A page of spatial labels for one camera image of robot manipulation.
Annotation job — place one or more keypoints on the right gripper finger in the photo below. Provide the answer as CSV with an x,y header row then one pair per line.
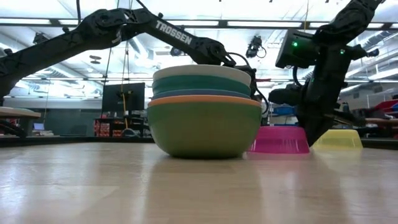
x,y
315,127

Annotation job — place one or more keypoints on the yellow plastic container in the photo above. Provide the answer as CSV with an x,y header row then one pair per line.
x,y
339,139

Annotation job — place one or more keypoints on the pink plastic container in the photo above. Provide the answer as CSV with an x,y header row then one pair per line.
x,y
278,140

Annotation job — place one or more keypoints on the white bowl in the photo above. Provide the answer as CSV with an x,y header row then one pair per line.
x,y
202,71

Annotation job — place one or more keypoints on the teal bowl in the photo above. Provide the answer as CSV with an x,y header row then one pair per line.
x,y
200,84

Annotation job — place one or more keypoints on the blue bowl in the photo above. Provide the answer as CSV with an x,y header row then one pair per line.
x,y
200,93

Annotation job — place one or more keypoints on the green bowl orange inside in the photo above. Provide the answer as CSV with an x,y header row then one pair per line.
x,y
203,130

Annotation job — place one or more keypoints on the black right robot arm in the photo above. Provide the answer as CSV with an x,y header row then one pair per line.
x,y
351,21

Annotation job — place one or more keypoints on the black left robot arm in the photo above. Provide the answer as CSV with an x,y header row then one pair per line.
x,y
62,49

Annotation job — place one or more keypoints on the red boxes stack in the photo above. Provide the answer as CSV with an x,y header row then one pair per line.
x,y
102,127

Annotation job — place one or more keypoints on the blue storage bin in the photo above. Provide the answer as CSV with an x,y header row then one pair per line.
x,y
284,111

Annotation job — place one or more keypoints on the black crossbar with light strips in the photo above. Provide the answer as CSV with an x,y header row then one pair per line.
x,y
222,23

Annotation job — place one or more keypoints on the brown background table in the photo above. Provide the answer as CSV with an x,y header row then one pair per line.
x,y
382,121

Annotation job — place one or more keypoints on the red storage bin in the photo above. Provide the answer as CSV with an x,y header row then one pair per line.
x,y
387,105

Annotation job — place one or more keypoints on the black computer monitor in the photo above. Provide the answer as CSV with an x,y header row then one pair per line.
x,y
124,98

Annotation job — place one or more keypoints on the black ceiling spotlight cluster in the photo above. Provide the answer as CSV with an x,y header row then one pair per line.
x,y
38,38

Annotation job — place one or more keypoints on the open laptop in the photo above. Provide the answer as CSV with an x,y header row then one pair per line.
x,y
38,126

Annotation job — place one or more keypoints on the beige background table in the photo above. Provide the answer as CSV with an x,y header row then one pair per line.
x,y
15,112

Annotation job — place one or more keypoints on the black overhead rig camera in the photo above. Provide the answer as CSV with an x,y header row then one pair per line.
x,y
253,46

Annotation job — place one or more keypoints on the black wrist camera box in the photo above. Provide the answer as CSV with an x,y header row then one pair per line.
x,y
295,53

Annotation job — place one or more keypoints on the small black ceiling camera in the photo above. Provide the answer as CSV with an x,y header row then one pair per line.
x,y
374,53

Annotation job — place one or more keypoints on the black round ceiling camera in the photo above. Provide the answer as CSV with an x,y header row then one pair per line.
x,y
175,52

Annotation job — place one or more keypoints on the black table edge rail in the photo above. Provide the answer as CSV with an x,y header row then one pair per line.
x,y
46,140

